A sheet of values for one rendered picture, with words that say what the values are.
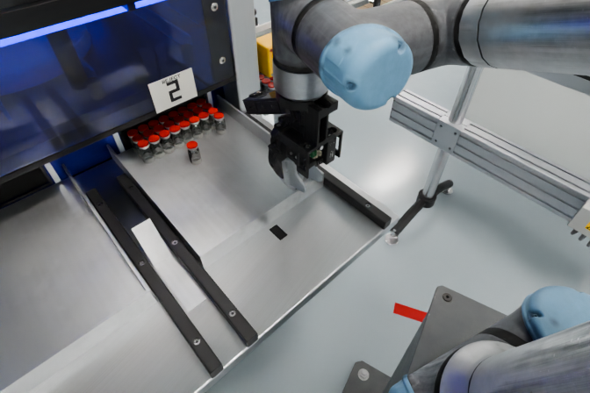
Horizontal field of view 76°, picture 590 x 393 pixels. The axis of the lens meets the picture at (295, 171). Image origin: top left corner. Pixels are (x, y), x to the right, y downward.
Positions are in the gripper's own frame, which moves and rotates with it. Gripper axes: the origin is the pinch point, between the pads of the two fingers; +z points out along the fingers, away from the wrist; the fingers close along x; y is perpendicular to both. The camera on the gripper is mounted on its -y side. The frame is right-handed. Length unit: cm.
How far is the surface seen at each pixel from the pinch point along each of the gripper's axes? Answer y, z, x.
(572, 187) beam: 33, 37, 85
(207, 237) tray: -2.6, 3.7, -16.5
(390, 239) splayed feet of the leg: -9, 91, 66
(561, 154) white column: 21, 67, 143
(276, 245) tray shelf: 6.1, 3.9, -9.0
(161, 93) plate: -23.9, -10.7, -9.5
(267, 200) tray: -2.2, 3.7, -4.1
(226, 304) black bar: 10.0, 1.8, -21.2
